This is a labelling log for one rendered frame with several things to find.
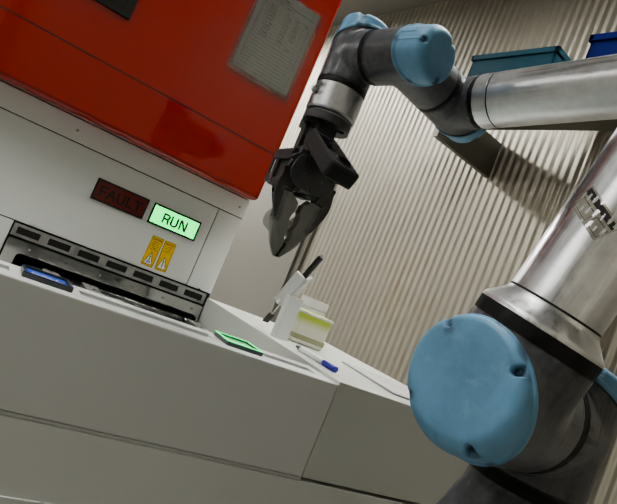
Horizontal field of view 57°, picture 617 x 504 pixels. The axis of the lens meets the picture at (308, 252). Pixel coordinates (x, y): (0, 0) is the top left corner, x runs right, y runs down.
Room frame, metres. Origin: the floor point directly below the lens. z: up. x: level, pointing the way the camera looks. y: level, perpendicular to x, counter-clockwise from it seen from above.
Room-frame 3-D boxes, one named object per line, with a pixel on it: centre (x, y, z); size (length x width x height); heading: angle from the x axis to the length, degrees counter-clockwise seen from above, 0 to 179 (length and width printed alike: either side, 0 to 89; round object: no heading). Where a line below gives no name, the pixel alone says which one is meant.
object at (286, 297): (1.10, 0.00, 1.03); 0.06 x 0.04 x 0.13; 28
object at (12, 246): (1.26, 0.38, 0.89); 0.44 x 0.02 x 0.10; 118
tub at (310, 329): (1.18, -0.06, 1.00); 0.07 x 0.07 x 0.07; 20
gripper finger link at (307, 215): (0.82, 0.03, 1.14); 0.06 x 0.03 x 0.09; 28
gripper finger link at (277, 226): (0.80, 0.06, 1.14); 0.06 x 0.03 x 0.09; 28
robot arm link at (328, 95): (0.80, 0.05, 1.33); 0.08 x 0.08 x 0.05
